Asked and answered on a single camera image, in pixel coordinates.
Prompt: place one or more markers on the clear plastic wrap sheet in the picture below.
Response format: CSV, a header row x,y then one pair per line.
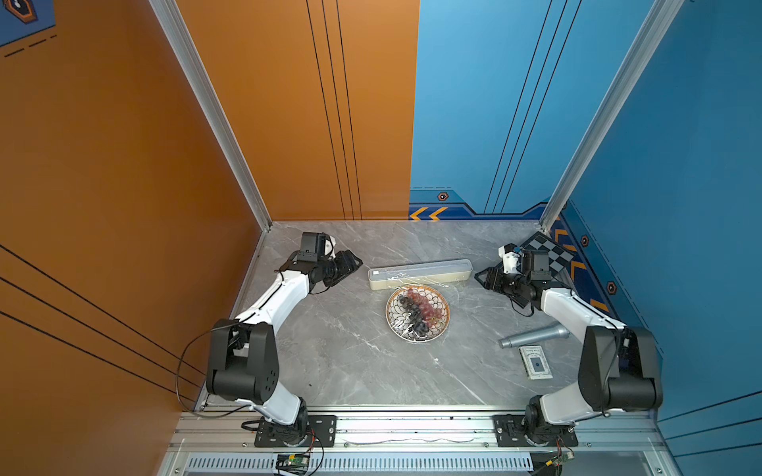
x,y
417,313

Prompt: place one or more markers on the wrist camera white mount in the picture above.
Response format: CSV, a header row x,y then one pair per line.
x,y
329,245
512,259

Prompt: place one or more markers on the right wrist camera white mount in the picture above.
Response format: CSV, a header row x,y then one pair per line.
x,y
512,259

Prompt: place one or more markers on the red grape bunch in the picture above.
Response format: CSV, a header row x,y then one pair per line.
x,y
420,307

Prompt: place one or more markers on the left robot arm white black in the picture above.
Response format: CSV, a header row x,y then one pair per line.
x,y
243,365

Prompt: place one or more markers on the left circuit board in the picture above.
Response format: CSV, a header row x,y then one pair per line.
x,y
295,464

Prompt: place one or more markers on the black grape bunch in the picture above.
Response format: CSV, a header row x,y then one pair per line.
x,y
419,329

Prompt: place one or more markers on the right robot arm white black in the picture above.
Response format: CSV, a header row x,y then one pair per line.
x,y
619,368

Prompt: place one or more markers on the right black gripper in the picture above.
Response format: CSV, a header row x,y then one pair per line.
x,y
493,279

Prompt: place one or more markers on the right circuit board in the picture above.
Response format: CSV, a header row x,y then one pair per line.
x,y
554,466

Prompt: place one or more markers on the aluminium front rail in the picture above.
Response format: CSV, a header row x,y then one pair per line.
x,y
434,428

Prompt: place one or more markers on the aluminium corner post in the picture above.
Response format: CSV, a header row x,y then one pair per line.
x,y
650,35
176,31

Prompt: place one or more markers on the patterned plate orange rim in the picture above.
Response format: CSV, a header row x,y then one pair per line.
x,y
417,313

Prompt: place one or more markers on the silver flashlight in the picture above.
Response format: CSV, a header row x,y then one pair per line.
x,y
533,337

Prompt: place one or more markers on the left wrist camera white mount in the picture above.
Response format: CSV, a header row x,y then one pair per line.
x,y
329,245

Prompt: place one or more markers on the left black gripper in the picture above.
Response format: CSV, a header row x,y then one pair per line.
x,y
347,265

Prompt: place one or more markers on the right aluminium corner post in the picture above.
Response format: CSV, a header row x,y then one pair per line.
x,y
650,35

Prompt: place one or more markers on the white plastic wrap dispenser box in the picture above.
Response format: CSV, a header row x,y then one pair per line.
x,y
430,273

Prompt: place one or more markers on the circuit board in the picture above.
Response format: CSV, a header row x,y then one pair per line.
x,y
295,464
554,466

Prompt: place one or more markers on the black white chessboard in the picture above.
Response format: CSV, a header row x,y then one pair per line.
x,y
560,258

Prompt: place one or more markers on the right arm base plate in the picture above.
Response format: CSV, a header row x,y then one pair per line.
x,y
516,431

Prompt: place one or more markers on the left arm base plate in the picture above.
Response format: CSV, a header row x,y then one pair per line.
x,y
319,429

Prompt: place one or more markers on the left aluminium corner post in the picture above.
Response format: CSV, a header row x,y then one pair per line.
x,y
176,31

